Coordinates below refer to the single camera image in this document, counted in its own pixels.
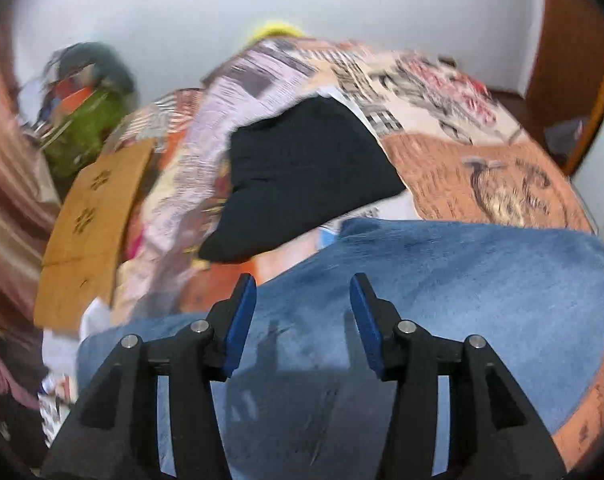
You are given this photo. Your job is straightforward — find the black folded garment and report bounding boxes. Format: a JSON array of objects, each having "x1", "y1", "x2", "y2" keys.
[{"x1": 198, "y1": 96, "x2": 407, "y2": 263}]

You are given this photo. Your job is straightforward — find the orange box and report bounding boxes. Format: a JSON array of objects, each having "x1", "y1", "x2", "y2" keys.
[{"x1": 56, "y1": 85, "x2": 93, "y2": 112}]

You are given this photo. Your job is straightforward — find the yellow foam tube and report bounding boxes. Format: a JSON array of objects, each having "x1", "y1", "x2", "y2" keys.
[{"x1": 244, "y1": 20, "x2": 307, "y2": 46}]

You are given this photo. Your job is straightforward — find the wooden door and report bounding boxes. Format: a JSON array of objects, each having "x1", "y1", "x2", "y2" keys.
[{"x1": 524, "y1": 0, "x2": 604, "y2": 176}]

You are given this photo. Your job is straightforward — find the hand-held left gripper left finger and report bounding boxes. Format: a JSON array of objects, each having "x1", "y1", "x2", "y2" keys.
[{"x1": 42, "y1": 272, "x2": 257, "y2": 480}]

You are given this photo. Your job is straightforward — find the white cloth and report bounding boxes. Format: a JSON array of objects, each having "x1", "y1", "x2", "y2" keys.
[{"x1": 42, "y1": 297, "x2": 115, "y2": 377}]

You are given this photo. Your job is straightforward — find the blue denim pants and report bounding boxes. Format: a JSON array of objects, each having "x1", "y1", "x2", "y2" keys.
[{"x1": 76, "y1": 217, "x2": 604, "y2": 480}]

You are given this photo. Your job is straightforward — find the maroon cloth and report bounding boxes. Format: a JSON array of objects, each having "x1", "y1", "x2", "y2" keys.
[{"x1": 0, "y1": 340, "x2": 42, "y2": 411}]

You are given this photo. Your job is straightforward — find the wooden lap desk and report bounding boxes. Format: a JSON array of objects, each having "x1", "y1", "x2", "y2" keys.
[{"x1": 34, "y1": 139, "x2": 155, "y2": 333}]

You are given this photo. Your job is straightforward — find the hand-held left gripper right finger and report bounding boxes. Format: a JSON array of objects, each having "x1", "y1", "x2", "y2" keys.
[{"x1": 349, "y1": 272, "x2": 568, "y2": 480}]

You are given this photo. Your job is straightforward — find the printed blanket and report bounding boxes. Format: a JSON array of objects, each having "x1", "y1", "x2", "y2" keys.
[{"x1": 39, "y1": 37, "x2": 604, "y2": 471}]

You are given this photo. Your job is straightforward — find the striped pink curtain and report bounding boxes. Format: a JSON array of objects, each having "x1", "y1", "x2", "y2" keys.
[{"x1": 0, "y1": 30, "x2": 57, "y2": 331}]

